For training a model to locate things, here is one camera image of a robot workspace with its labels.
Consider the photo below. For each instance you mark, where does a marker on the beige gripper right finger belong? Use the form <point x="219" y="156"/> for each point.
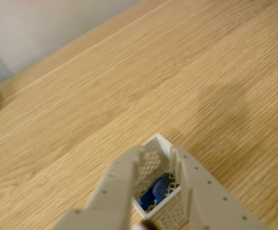
<point x="208" y="203"/>

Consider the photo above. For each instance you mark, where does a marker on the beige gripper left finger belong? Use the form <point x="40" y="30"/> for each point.
<point x="110" y="198"/>

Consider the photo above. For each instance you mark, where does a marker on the blue clothes peg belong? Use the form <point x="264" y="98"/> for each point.
<point x="159" y="189"/>

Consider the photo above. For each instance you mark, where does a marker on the white lattice crate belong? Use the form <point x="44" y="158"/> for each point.
<point x="169" y="215"/>

